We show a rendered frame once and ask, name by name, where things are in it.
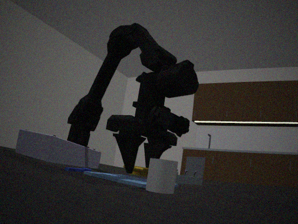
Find yellow round plate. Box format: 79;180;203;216
132;166;148;176

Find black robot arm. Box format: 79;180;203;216
67;23;199;148

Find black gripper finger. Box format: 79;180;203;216
113;134;146;174
144;143;171;168

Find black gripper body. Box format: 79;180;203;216
106;96;177;146

